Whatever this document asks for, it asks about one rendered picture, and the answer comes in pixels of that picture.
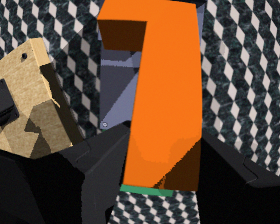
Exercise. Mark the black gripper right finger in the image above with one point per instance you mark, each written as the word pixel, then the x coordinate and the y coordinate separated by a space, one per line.
pixel 233 189

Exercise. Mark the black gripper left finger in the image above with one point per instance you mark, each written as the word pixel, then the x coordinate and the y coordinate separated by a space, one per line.
pixel 78 185

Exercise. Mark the orange l-shaped part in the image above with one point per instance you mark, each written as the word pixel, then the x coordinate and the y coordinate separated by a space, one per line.
pixel 164 148

